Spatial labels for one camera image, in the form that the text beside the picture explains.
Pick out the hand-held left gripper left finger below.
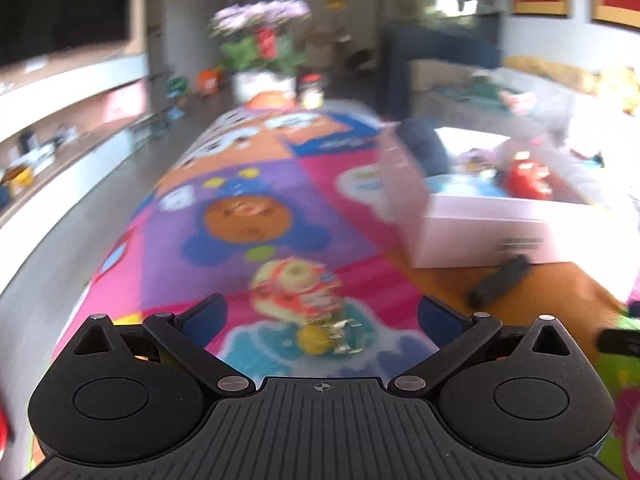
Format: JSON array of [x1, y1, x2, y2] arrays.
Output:
[[72, 293, 256, 395]]

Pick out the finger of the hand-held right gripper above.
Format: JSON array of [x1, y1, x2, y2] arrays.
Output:
[[467, 254, 532, 307], [597, 327, 640, 356]]

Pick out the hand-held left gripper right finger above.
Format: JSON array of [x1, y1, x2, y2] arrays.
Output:
[[389, 295, 572, 395]]

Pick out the white storage box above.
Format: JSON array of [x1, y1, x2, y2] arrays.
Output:
[[377, 122, 626, 269]]

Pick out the round white and red toy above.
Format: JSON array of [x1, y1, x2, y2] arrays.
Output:
[[249, 257, 362, 357]]

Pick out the blue plastic bag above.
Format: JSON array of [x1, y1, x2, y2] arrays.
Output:
[[434, 175, 507, 197]]

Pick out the red plastic toy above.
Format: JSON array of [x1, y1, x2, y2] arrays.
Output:
[[505, 155, 554, 201]]

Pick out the dark blue cloth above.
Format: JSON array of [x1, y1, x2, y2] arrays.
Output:
[[399, 120, 452, 177]]

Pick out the yellow cupcake toy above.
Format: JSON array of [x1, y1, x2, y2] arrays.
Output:
[[464, 147, 497, 172]]

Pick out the colourful play mat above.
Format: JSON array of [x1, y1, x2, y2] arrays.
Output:
[[30, 100, 640, 480]]

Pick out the grey sofa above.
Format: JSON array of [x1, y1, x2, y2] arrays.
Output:
[[410, 55, 640, 196]]

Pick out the pink garment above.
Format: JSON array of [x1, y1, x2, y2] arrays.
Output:
[[500, 90, 536, 111]]

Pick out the green garment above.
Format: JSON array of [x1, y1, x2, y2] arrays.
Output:
[[450, 80, 506, 106]]

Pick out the yellow cushion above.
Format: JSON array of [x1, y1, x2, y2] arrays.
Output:
[[504, 55, 597, 94]]

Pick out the yellow duck plush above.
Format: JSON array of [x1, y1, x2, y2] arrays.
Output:
[[595, 67, 640, 112]]

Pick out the orange round toy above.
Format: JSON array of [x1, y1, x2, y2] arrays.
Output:
[[247, 91, 297, 109]]

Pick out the pink paper bag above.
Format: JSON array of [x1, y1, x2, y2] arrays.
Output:
[[102, 82, 149, 124]]

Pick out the dark blue cabinet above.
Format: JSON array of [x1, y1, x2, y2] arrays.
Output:
[[384, 5, 504, 122]]

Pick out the clear jar with red lid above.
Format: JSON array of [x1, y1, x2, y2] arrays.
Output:
[[297, 75, 324, 109]]

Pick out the television cabinet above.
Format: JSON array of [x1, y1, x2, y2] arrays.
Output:
[[0, 52, 167, 227]]

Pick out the potted pink orchid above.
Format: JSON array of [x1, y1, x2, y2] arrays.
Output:
[[210, 0, 312, 107]]

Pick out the black television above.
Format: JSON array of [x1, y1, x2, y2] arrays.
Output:
[[0, 0, 137, 67]]

